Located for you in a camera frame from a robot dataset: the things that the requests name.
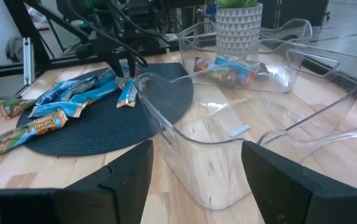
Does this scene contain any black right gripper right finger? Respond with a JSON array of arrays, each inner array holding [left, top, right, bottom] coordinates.
[[241, 141, 357, 224]]

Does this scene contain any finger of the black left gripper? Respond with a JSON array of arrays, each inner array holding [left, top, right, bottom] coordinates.
[[127, 55, 137, 78], [105, 54, 126, 78]]

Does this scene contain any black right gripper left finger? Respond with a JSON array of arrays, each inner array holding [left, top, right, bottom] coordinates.
[[55, 139, 154, 224]]

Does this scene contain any green orange Chewy granola bar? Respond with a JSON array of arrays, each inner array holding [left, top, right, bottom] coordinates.
[[0, 109, 69, 166]]

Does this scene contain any dark round woven placemat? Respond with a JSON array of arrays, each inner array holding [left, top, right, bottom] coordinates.
[[16, 62, 195, 157]]

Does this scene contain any clear plastic bin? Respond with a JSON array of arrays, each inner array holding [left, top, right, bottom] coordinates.
[[177, 17, 313, 94], [257, 122, 357, 195], [134, 38, 357, 212]]

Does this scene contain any light blue tape strip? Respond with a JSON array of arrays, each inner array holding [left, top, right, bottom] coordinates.
[[229, 124, 251, 139]]

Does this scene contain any white triangle pattern plant pot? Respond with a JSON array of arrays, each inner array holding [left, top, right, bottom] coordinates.
[[215, 2, 264, 58]]

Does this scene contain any green succulent plant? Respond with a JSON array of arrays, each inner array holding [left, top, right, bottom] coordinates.
[[216, 0, 259, 9]]

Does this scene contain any black cabinet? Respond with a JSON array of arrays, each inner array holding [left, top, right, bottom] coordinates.
[[259, 0, 330, 30]]

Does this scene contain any silver aluminium post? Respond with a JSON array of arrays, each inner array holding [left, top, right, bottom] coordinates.
[[22, 37, 35, 86]]

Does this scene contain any black rig frame strut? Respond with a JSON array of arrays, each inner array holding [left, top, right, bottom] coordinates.
[[2, 0, 53, 72]]

